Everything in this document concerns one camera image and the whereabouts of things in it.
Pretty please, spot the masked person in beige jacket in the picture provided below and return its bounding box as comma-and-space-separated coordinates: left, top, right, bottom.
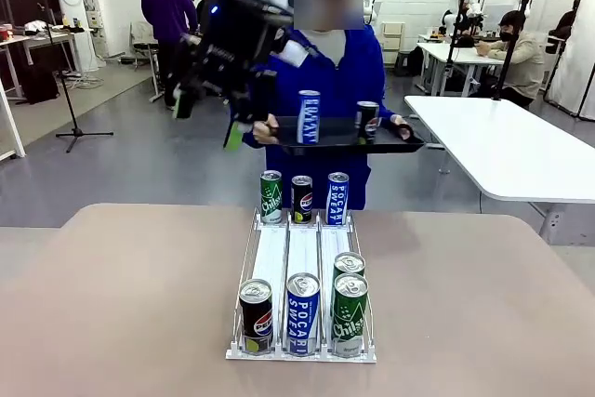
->
473, 9, 546, 108

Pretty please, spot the black chair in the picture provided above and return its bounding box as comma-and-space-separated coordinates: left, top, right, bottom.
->
394, 46, 425, 77

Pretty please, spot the black case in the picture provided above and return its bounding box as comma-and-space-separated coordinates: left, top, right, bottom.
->
20, 64, 60, 105

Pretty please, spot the blue Pocari Sweat can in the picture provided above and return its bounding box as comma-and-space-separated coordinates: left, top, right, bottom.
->
285, 271, 322, 357
326, 171, 350, 226
297, 89, 322, 145

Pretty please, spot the person's right hand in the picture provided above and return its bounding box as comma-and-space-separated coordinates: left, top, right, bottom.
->
252, 119, 281, 145

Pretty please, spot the person's left forearm blue sleeve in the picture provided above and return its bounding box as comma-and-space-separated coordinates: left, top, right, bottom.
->
378, 101, 404, 125

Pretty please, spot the large white table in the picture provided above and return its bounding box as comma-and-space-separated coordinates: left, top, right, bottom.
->
403, 95, 595, 205

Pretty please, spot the white fabric partition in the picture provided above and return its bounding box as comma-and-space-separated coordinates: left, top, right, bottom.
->
543, 0, 595, 122

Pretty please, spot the black microphone stand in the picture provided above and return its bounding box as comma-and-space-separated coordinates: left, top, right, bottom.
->
36, 2, 115, 154

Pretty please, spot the clear acrylic can rack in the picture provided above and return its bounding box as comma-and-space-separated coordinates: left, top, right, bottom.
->
225, 206, 377, 364

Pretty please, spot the person in purple hoodie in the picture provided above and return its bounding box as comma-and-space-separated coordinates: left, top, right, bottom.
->
140, 0, 200, 109

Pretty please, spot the person in blue hoodie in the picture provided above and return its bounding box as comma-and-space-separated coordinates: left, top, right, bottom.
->
230, 0, 410, 211

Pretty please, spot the green Chilsung cider can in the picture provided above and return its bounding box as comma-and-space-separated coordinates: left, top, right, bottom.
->
331, 272, 370, 358
333, 251, 366, 279
259, 169, 284, 225

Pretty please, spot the person's left hand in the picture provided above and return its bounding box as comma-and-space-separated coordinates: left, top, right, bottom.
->
389, 114, 415, 140

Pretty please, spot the white rear desk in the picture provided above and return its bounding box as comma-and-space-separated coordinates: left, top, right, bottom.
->
416, 41, 506, 97

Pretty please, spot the person in dark clothes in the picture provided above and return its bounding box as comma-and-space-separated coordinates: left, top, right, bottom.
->
548, 0, 582, 55

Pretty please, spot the white side table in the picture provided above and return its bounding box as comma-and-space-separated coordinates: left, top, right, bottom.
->
0, 27, 85, 103

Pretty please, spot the black serving tray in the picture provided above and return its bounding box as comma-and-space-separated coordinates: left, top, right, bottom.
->
267, 113, 427, 156

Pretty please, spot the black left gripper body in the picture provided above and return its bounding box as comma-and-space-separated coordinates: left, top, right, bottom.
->
194, 0, 285, 101

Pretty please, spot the white drawer unit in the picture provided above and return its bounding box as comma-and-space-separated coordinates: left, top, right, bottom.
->
380, 20, 405, 52

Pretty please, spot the black Pepsi can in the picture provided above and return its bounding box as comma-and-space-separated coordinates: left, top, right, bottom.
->
291, 175, 314, 225
355, 100, 381, 145
238, 278, 274, 354

